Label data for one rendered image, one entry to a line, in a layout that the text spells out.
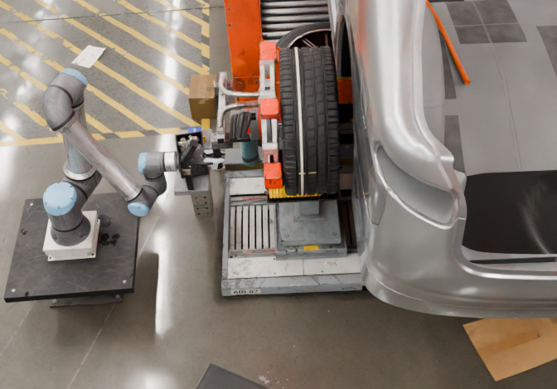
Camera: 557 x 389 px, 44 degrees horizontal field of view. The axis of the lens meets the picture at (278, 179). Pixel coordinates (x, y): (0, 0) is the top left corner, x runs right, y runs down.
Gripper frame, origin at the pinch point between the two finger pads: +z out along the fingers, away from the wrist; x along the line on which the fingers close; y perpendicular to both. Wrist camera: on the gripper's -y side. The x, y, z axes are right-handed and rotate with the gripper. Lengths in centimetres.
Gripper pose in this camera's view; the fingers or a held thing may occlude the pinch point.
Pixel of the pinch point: (221, 156)
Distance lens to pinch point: 304.1
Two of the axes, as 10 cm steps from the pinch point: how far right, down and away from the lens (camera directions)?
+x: 0.3, 7.5, -6.6
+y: 0.4, 6.6, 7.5
